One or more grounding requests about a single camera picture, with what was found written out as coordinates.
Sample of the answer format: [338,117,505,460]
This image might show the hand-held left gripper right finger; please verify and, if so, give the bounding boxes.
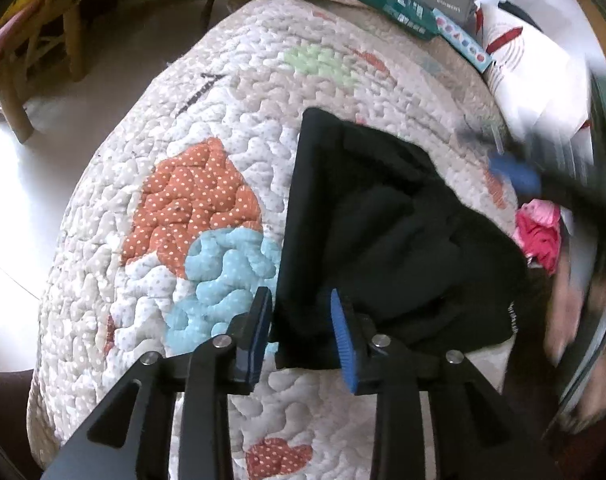
[330,288,560,480]

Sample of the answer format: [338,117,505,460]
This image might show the white bag with red print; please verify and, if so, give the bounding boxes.
[475,0,606,147]

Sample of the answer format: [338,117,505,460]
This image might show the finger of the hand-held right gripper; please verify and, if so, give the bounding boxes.
[457,129,594,207]

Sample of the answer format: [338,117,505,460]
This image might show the blue box with coloured dots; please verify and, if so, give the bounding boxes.
[433,7,494,74]

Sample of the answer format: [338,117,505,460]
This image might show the wooden chair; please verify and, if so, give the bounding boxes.
[0,0,86,145]

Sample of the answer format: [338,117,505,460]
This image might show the person's right forearm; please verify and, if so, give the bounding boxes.
[542,247,592,367]

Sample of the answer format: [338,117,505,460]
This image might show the quilted patchwork blanket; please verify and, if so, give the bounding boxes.
[27,0,534,480]

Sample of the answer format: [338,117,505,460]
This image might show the black pants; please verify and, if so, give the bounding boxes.
[274,106,532,372]

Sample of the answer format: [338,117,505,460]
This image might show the pink red cloth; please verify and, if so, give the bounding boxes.
[513,199,564,275]

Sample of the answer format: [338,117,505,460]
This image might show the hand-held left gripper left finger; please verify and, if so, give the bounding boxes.
[40,287,275,480]

